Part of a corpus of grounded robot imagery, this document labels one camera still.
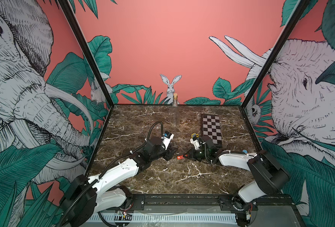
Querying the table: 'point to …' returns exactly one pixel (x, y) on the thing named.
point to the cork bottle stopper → (175, 96)
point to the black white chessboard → (210, 126)
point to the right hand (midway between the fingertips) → (182, 154)
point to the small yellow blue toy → (194, 135)
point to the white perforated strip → (163, 217)
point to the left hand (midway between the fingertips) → (175, 145)
